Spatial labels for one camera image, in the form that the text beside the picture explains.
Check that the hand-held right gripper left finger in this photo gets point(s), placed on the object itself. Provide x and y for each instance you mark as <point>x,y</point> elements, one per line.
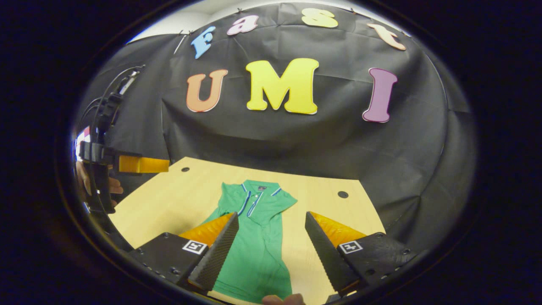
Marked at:
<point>218,254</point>

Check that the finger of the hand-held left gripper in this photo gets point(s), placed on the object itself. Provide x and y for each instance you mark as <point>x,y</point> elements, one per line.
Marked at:
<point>144,164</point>

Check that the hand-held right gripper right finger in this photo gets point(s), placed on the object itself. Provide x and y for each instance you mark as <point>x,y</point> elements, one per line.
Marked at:
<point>328,254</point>

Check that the green T-shirt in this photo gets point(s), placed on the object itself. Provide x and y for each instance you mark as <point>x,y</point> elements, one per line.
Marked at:
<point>258,245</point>

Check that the lit computer monitor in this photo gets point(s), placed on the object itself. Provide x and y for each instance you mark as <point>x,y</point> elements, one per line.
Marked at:
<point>84,134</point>

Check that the black backdrop cloth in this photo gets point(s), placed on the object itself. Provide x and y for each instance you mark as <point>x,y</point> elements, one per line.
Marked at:
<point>296,135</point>

